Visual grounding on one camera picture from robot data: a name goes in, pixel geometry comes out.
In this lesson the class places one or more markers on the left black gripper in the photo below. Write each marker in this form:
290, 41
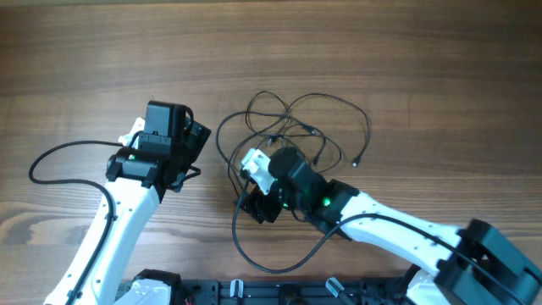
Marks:
196, 138

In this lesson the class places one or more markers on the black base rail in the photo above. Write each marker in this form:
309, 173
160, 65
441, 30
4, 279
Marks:
203, 292

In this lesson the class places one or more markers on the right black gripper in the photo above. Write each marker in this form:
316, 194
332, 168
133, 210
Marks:
260, 206

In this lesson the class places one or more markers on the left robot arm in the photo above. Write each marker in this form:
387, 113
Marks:
158, 155

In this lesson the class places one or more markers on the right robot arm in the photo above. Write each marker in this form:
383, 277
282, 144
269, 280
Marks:
476, 264

